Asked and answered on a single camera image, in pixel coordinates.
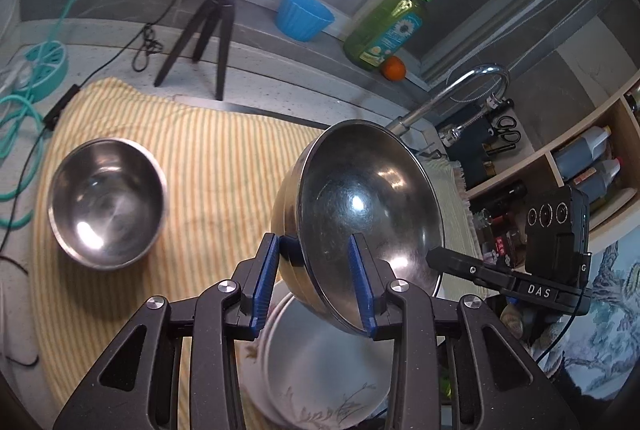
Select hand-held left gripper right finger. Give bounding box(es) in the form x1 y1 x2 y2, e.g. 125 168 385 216
348 233 581 430

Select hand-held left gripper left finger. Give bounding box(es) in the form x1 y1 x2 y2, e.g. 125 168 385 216
52 233 281 430

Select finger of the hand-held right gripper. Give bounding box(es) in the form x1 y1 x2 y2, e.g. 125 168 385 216
426 246 516 294

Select white bowl with sprig print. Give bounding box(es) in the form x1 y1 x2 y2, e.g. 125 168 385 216
260 293 397 430

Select large steel bowl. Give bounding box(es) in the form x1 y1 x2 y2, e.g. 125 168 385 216
270 120 446 337

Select small steel bowl red outside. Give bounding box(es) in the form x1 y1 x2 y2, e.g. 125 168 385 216
47 137 168 270

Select black flashlight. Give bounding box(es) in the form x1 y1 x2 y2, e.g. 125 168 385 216
477 180 529 216

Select wooden shelf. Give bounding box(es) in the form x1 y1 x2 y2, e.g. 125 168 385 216
462 73 640 236

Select pale green fringed towel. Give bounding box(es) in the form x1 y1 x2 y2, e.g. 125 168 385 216
415 154 488 301

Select dark sauce bottle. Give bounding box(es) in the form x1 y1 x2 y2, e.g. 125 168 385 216
570 157 625 201
552 125 613 178

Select blue white printed cloth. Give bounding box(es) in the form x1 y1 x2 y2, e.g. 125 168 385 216
537 237 640 416

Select dark knife block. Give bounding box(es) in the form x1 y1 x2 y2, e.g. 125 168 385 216
445 110 523 188

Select black kitchen scissors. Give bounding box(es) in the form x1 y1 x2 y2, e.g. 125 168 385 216
492 115 521 145

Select yellow striped towel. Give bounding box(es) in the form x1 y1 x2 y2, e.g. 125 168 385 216
30 78 333 430

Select chrome kitchen faucet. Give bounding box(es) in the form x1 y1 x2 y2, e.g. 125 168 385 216
385 63 513 151

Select orange fruit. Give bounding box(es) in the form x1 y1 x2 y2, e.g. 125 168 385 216
380 56 406 81

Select green dish soap bottle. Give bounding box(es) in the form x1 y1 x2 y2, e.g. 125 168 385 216
343 0 452 72

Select blue fluted cup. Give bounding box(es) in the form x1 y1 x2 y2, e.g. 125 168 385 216
275 0 335 42

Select round teal power strip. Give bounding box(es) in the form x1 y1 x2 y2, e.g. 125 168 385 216
22 41 70 101

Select black cable with inline switch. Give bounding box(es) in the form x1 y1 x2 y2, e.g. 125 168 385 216
0 0 211 366

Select teal power cable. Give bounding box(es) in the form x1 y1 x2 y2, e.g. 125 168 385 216
0 0 116 231

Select white cable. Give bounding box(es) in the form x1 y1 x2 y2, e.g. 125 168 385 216
0 65 31 92

